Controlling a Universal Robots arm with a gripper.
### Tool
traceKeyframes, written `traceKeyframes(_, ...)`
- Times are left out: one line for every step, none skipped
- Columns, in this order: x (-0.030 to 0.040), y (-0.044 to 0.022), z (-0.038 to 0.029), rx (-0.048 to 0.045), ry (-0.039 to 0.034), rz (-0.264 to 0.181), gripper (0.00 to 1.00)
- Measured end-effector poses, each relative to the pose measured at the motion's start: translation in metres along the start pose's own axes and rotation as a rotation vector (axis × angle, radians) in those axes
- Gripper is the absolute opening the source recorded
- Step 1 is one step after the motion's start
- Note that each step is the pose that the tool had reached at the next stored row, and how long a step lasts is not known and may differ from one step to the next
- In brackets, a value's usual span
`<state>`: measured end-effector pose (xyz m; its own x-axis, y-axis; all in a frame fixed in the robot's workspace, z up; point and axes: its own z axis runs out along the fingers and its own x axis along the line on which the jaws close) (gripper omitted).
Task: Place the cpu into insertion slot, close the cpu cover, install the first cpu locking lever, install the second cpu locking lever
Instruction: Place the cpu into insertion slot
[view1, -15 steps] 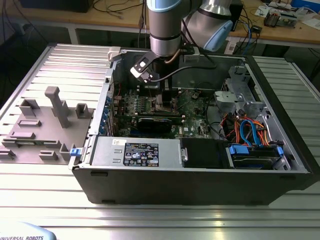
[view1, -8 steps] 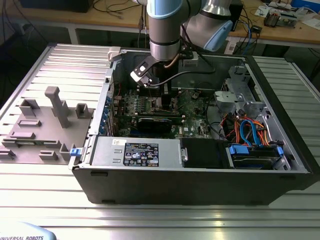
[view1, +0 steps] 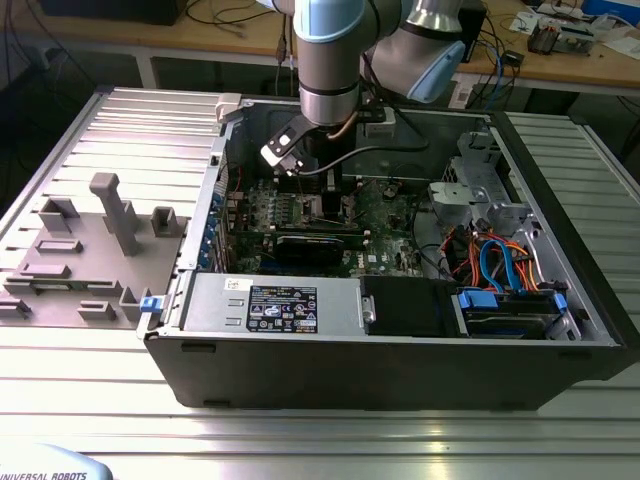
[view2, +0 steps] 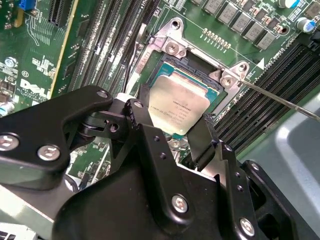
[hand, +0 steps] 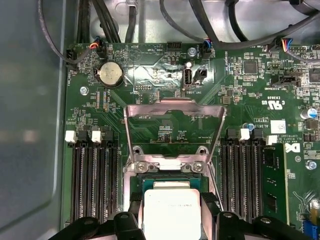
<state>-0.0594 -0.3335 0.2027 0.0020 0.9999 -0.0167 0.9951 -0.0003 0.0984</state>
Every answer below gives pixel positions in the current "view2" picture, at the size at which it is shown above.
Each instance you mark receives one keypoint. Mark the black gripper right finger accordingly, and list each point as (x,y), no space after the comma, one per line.
(230,170)

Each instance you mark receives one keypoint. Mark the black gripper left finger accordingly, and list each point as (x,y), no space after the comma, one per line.
(50,120)

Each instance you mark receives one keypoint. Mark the silver-topped CPU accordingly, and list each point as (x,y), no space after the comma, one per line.
(175,100)

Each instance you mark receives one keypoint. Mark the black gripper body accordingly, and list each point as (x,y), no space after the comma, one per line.
(125,212)

